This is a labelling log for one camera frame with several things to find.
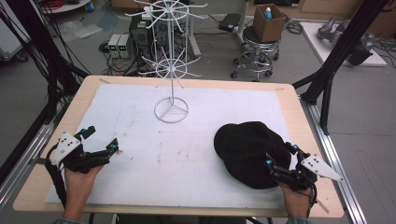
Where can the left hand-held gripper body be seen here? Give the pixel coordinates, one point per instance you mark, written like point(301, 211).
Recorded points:
point(63, 147)

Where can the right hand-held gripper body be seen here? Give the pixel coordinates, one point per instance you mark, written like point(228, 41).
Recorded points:
point(320, 168)

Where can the black hat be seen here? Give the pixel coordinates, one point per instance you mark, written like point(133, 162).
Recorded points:
point(246, 152)

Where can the person's right hand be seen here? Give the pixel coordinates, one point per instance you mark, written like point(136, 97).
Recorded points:
point(295, 200)

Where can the person's left hand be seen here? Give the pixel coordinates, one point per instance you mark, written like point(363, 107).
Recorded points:
point(77, 186)

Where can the thin wooden stick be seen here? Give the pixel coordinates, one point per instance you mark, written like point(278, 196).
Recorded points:
point(322, 206)

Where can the white foam mat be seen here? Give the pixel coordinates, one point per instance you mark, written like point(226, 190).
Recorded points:
point(140, 177)

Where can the grey power supply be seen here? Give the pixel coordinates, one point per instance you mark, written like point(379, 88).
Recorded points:
point(114, 45)
point(125, 46)

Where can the chrome rolling stool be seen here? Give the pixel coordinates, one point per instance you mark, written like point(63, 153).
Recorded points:
point(257, 60)

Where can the white floor board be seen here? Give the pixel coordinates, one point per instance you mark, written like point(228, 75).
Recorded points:
point(314, 40)

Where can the black computer tower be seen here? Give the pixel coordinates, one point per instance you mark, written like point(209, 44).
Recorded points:
point(140, 34)

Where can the grey robot part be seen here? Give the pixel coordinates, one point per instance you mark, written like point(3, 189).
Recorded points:
point(358, 46)

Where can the brown cardboard box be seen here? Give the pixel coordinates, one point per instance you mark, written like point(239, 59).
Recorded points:
point(268, 29)

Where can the white metal stand leg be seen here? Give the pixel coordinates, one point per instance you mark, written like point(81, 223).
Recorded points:
point(243, 21)

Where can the blue bottle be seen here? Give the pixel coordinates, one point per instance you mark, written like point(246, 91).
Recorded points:
point(267, 13)

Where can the black flat device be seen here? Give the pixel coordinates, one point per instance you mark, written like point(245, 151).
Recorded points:
point(229, 22)

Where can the aluminium rail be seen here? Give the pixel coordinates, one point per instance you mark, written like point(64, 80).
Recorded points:
point(18, 174)
point(336, 174)

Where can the black metal frame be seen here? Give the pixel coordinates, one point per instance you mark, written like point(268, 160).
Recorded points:
point(46, 56)
point(339, 53)

